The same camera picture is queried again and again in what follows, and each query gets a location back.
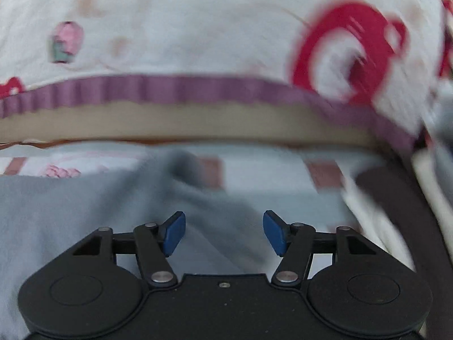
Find grey sweatpants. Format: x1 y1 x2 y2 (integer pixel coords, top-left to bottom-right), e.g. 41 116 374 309
1 150 271 339

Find checkered bed sheet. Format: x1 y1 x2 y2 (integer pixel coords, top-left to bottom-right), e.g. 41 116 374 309
0 141 390 256

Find dark brown folded garment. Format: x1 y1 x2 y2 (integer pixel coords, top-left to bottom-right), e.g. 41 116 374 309
355 165 452 339

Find beige folded garment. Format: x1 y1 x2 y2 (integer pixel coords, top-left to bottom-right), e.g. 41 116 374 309
412 150 452 245

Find dark grey folded garment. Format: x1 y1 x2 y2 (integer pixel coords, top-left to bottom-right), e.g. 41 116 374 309
424 79 452 203

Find bear print headboard cover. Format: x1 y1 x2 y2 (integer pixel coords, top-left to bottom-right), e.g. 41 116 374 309
1 0 452 139

